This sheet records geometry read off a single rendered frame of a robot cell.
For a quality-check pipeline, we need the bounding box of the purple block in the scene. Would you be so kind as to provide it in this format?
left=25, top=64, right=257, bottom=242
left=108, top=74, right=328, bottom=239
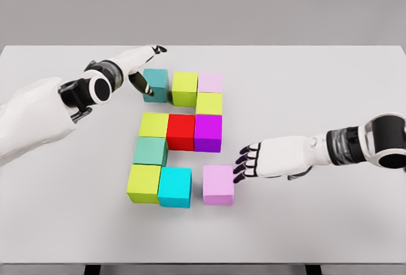
left=193, top=114, right=223, bottom=153

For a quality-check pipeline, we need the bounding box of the red block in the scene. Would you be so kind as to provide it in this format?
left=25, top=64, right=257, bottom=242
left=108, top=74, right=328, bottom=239
left=166, top=114, right=197, bottom=152

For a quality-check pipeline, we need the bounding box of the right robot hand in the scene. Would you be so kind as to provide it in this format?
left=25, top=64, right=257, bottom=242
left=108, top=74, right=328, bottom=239
left=232, top=136, right=320, bottom=184

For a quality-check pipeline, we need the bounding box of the bright cyan block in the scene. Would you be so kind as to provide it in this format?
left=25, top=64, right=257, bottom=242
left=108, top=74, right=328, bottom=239
left=157, top=166, right=193, bottom=208

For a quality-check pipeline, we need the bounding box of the green-teal block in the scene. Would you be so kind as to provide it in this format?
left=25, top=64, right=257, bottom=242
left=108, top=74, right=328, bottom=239
left=132, top=136, right=169, bottom=167

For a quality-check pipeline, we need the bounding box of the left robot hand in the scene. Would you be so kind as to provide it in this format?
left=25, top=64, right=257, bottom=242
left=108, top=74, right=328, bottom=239
left=119, top=44, right=168, bottom=98

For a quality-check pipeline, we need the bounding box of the pale pink block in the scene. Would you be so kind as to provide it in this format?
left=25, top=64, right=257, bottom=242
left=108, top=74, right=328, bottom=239
left=197, top=72, right=223, bottom=94

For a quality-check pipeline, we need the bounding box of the dark teal block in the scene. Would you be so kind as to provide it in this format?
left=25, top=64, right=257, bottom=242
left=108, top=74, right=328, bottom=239
left=142, top=68, right=169, bottom=104

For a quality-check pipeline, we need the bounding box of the yellow-green block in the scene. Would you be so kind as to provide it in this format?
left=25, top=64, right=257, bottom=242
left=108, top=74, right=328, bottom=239
left=195, top=91, right=223, bottom=116
left=126, top=164, right=162, bottom=205
left=171, top=71, right=199, bottom=108
left=138, top=112, right=170, bottom=138

